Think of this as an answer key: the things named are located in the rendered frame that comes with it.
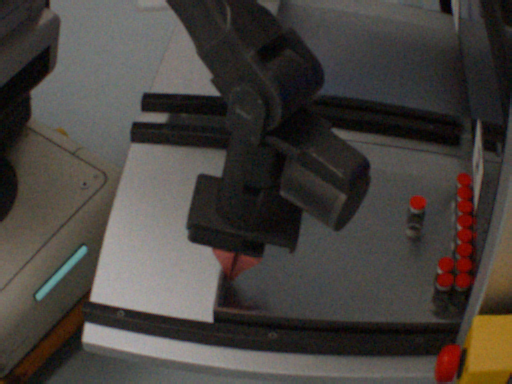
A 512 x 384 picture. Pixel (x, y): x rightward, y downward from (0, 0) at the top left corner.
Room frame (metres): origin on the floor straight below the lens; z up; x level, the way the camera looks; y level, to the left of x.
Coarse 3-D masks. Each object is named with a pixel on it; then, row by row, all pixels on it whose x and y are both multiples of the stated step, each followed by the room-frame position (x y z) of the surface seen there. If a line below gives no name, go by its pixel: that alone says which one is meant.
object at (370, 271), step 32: (384, 160) 0.90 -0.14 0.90; (416, 160) 0.90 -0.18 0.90; (448, 160) 0.89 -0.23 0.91; (384, 192) 0.87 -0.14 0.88; (416, 192) 0.87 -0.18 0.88; (448, 192) 0.87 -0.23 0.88; (320, 224) 0.82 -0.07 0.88; (352, 224) 0.82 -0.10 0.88; (384, 224) 0.82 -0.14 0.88; (448, 224) 0.82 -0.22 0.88; (288, 256) 0.77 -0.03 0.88; (320, 256) 0.77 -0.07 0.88; (352, 256) 0.77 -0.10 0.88; (384, 256) 0.77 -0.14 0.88; (416, 256) 0.77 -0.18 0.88; (448, 256) 0.77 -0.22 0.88; (224, 288) 0.72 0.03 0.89; (256, 288) 0.73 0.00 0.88; (288, 288) 0.73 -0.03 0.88; (320, 288) 0.73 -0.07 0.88; (352, 288) 0.73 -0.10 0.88; (384, 288) 0.72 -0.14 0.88; (416, 288) 0.72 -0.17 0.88; (224, 320) 0.67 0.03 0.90; (256, 320) 0.66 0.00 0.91; (288, 320) 0.66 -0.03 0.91; (320, 320) 0.66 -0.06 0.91; (352, 320) 0.65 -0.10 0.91; (384, 320) 0.65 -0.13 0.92; (416, 320) 0.65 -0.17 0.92; (448, 320) 0.64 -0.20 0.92
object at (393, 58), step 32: (288, 0) 1.26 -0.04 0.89; (320, 0) 1.25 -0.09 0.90; (352, 0) 1.25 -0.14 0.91; (320, 32) 1.18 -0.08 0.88; (352, 32) 1.19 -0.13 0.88; (384, 32) 1.20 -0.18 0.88; (416, 32) 1.21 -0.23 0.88; (448, 32) 1.22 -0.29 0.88; (352, 64) 1.11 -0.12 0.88; (384, 64) 1.11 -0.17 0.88; (416, 64) 1.12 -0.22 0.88; (448, 64) 1.13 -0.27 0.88; (320, 96) 1.00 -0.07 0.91; (352, 96) 1.00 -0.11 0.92; (384, 96) 1.04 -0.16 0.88; (416, 96) 1.05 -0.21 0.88; (448, 96) 1.06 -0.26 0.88
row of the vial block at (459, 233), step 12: (468, 180) 0.84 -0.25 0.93; (456, 192) 0.84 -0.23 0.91; (468, 192) 0.82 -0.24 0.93; (456, 204) 0.82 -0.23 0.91; (468, 204) 0.80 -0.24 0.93; (456, 216) 0.80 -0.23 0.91; (468, 216) 0.78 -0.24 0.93; (456, 228) 0.78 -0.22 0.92; (468, 228) 0.77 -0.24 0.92; (456, 240) 0.76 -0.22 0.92; (468, 240) 0.75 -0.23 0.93; (456, 252) 0.74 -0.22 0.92; (468, 252) 0.73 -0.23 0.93; (456, 264) 0.71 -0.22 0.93; (468, 264) 0.71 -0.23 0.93; (456, 276) 0.70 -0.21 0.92; (468, 276) 0.69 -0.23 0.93; (456, 288) 0.68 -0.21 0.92; (468, 288) 0.69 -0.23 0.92; (456, 300) 0.68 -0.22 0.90; (456, 312) 0.68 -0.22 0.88
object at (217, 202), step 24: (216, 192) 0.75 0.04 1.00; (240, 192) 0.70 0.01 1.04; (264, 192) 0.70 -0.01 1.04; (192, 216) 0.71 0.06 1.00; (216, 216) 0.72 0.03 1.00; (240, 216) 0.70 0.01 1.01; (264, 216) 0.71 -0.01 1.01; (288, 216) 0.73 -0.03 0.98; (264, 240) 0.70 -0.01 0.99; (288, 240) 0.70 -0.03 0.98
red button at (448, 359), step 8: (448, 344) 0.54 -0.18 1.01; (456, 344) 0.54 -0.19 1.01; (440, 352) 0.53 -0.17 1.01; (448, 352) 0.52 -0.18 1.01; (456, 352) 0.52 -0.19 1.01; (440, 360) 0.52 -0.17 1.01; (448, 360) 0.51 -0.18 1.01; (456, 360) 0.51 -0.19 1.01; (440, 368) 0.51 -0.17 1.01; (448, 368) 0.51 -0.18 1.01; (456, 368) 0.51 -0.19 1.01; (440, 376) 0.50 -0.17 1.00; (448, 376) 0.50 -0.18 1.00
